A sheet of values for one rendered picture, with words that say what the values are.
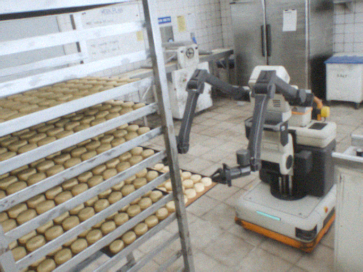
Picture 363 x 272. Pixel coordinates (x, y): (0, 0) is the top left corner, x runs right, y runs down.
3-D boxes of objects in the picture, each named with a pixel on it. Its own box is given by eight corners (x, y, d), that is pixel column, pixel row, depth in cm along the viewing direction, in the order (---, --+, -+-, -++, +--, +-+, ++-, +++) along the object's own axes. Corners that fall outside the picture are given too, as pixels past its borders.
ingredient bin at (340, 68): (323, 107, 517) (323, 59, 491) (338, 97, 557) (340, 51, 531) (359, 111, 479) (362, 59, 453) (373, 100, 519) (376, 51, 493)
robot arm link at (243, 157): (261, 168, 159) (246, 165, 165) (260, 145, 156) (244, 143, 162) (249, 178, 151) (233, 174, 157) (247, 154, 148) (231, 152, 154)
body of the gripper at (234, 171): (220, 162, 155) (235, 159, 156) (222, 182, 158) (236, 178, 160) (226, 168, 149) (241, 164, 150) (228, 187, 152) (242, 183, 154)
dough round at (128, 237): (119, 239, 120) (118, 235, 119) (131, 233, 123) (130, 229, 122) (126, 246, 116) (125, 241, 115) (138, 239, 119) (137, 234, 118)
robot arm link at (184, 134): (206, 83, 190) (192, 81, 197) (200, 80, 186) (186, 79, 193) (190, 154, 191) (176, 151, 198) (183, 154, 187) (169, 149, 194)
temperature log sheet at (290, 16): (296, 30, 485) (296, 8, 474) (295, 30, 483) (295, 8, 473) (283, 30, 501) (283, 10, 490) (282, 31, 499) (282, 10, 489)
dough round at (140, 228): (150, 231, 122) (148, 226, 122) (137, 237, 120) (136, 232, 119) (144, 225, 126) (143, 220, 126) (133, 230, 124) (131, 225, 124)
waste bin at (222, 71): (249, 89, 692) (248, 58, 670) (233, 95, 660) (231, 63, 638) (229, 87, 731) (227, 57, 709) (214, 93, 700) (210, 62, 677)
